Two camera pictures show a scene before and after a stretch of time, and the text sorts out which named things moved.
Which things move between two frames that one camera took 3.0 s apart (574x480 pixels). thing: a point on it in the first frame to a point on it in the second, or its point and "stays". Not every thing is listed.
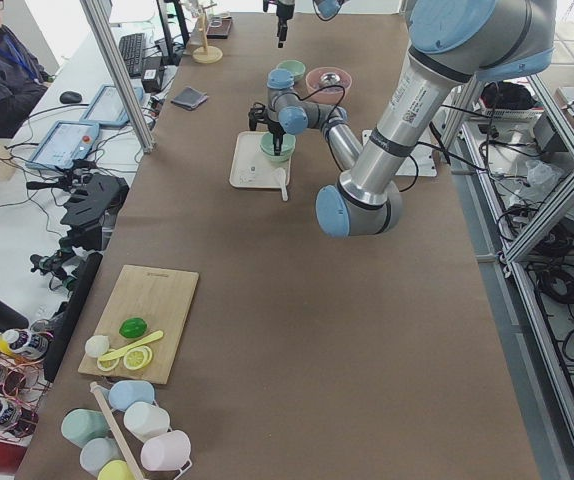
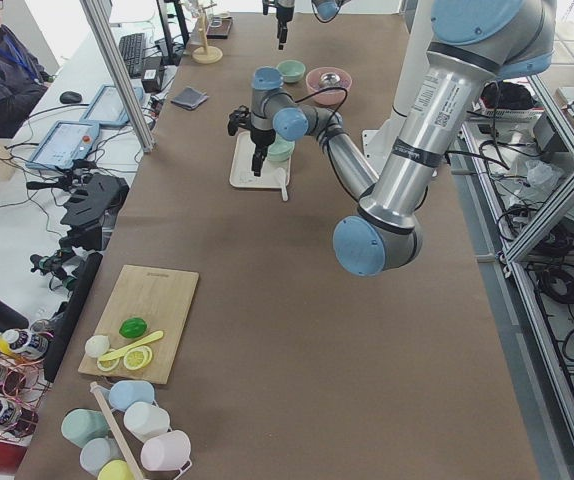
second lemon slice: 107,363 stays
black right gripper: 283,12 stays
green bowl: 288,146 stays
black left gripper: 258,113 to 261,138
